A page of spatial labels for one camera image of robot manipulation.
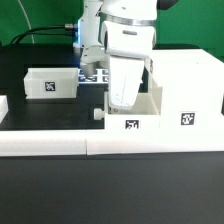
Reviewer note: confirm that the white fence piece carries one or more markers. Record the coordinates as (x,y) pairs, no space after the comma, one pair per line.
(3,107)
(42,143)
(155,141)

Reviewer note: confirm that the white front fence right piece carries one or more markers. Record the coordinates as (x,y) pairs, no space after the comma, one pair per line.
(155,141)

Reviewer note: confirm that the white sheet of tags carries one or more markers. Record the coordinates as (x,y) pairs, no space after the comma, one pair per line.
(101,76)

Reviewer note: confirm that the white drawer cabinet box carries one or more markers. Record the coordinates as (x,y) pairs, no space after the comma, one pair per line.
(188,90)

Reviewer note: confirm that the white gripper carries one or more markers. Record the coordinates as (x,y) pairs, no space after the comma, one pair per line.
(127,48)

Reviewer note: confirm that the white front fence left piece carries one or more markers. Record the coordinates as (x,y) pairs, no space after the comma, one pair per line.
(42,143)

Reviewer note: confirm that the white rear drawer with tag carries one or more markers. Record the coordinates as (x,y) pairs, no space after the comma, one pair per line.
(51,83)

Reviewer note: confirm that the white front drawer with tag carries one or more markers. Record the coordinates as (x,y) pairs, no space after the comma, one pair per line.
(144,114)

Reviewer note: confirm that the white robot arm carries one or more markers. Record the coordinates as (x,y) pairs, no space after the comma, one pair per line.
(126,12)

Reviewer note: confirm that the white drawer with tag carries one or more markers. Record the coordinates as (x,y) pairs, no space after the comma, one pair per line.
(51,83)
(144,114)

